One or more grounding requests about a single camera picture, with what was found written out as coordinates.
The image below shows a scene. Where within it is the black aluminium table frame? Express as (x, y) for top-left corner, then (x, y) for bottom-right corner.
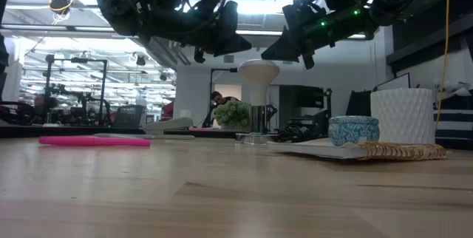
(0, 123), (473, 151)

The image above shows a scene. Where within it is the yellow black ceiling reel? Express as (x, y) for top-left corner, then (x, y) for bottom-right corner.
(49, 0), (74, 23)

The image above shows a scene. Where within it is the pink highlighter pen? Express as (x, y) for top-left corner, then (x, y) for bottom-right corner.
(38, 135), (152, 148)

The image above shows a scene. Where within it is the black background stand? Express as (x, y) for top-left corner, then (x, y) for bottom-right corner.
(208, 67), (237, 128)

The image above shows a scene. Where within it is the black monitor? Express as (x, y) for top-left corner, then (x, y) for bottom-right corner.
(279, 84), (326, 109)

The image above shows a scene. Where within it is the green succulent plant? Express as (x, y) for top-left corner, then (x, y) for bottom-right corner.
(213, 99), (251, 132)

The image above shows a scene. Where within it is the black background frame rig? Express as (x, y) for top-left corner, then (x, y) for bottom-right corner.
(43, 53), (109, 123)

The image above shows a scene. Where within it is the black mesh chair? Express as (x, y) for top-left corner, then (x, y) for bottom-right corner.
(110, 103), (146, 129)

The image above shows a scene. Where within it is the white monitor screen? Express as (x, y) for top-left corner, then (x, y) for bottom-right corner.
(372, 72), (411, 92)

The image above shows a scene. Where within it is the white textured pen cup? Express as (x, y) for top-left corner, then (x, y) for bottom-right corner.
(370, 87), (436, 145)

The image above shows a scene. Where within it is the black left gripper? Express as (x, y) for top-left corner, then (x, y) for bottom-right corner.
(127, 0), (253, 64)

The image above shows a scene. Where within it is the white lightbulb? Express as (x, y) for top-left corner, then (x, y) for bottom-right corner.
(237, 58), (281, 106)

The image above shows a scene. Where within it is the blue white striped box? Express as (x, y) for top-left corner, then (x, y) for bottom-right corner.
(434, 108), (473, 141)

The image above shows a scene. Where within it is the long pale blue pen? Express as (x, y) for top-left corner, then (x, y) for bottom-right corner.
(93, 132), (156, 140)

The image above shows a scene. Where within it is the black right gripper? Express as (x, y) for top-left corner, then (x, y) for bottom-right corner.
(261, 0), (378, 70)

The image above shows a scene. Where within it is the short blue pen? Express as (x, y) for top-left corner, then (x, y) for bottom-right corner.
(147, 134), (196, 141)

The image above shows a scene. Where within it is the chrome lamp socket base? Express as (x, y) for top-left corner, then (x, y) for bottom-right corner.
(235, 104), (278, 146)

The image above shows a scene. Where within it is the black office chair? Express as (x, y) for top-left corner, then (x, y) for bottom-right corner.
(345, 89), (372, 117)

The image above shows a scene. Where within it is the grey stapler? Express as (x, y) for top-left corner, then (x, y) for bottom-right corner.
(142, 116), (194, 135)

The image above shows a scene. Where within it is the blue patterned round tin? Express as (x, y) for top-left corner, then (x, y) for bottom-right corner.
(327, 115), (381, 147)

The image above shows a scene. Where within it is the yellow cable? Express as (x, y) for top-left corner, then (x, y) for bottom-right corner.
(435, 0), (451, 132)

